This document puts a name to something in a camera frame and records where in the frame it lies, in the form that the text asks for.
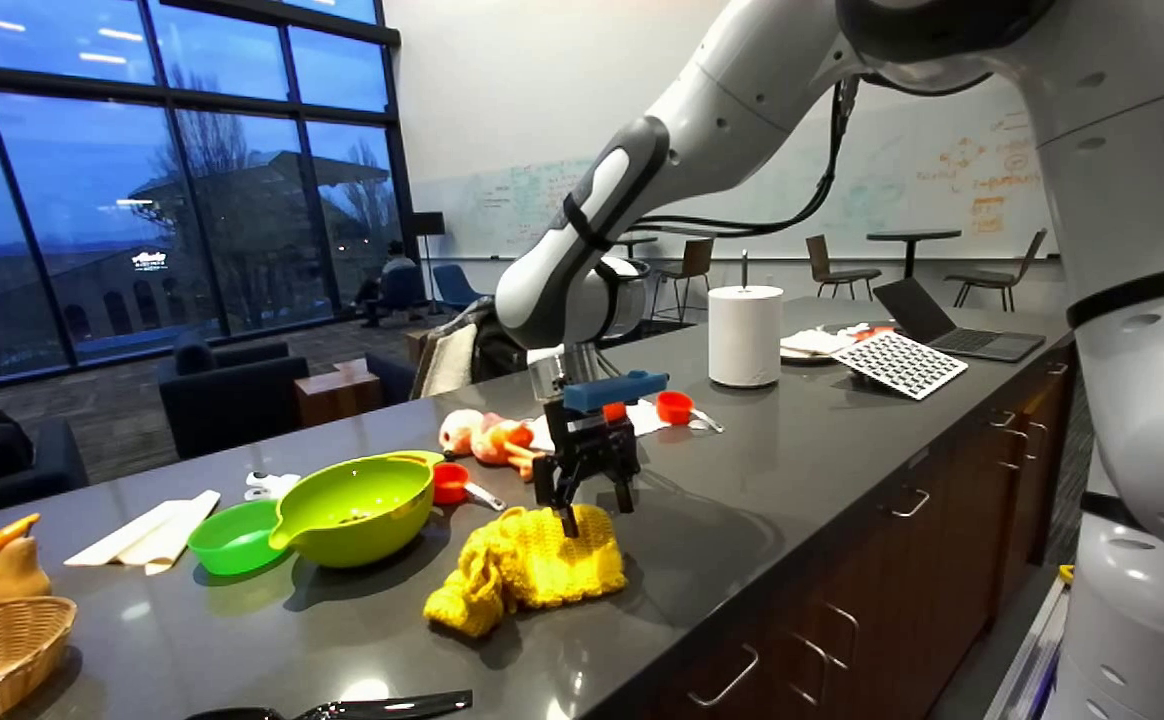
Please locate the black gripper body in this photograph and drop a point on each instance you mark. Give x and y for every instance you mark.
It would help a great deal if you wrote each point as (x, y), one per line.
(587, 445)

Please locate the yellow knitted cloth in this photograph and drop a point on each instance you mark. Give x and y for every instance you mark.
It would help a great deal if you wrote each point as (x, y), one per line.
(524, 564)

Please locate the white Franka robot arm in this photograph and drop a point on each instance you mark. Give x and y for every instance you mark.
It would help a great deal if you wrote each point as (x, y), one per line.
(1115, 202)

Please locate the white paper sheet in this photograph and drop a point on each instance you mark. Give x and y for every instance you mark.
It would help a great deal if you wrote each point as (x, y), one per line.
(646, 419)

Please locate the orange and white plush toy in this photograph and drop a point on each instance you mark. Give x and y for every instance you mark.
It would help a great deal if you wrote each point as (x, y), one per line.
(487, 437)

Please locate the white paper towel roll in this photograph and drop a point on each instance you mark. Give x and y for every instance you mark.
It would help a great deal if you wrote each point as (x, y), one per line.
(744, 333)

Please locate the large lime green bowl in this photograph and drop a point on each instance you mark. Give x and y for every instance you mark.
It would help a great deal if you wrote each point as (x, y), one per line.
(352, 512)

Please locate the brown café chair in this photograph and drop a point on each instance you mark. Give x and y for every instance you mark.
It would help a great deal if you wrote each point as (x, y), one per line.
(1001, 274)
(821, 259)
(699, 259)

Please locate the white dish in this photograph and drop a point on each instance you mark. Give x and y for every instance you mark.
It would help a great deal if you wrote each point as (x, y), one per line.
(815, 347)

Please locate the seated person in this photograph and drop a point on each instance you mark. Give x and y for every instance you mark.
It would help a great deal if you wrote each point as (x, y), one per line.
(393, 281)

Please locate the brown box side table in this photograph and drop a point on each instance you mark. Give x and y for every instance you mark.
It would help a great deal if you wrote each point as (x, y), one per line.
(338, 395)

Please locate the dark wood counter cabinet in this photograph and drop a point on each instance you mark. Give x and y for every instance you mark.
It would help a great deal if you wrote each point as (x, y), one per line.
(875, 600)

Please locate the black metal utensil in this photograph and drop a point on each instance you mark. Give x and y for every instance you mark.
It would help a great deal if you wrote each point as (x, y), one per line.
(381, 706)

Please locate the small clear plastic piece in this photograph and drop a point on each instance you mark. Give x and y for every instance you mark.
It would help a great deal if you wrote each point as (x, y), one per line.
(268, 490)

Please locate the white computer keyboard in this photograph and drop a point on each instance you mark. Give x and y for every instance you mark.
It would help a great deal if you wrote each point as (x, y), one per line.
(903, 363)

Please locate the small green plastic bowl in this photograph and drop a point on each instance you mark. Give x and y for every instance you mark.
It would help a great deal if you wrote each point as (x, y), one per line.
(227, 544)

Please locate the dark blue armchair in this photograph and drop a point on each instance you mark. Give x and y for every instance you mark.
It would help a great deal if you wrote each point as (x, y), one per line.
(227, 401)

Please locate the round high table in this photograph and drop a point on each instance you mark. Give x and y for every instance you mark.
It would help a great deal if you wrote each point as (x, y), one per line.
(915, 233)

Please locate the dark open laptop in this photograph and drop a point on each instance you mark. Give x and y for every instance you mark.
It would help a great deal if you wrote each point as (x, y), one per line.
(981, 342)

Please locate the white folded napkin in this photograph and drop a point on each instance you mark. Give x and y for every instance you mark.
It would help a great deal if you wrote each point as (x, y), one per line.
(145, 537)

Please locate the tan wooden scoop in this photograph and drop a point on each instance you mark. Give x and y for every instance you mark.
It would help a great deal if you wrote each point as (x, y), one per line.
(14, 580)

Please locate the dark sofa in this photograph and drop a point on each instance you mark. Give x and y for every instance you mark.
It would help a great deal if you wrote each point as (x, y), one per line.
(2, 465)

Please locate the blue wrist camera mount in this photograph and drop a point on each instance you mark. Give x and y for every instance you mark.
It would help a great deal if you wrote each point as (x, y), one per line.
(612, 388)

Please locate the large glass window wall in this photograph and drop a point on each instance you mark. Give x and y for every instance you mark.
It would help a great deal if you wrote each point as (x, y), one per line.
(72, 202)

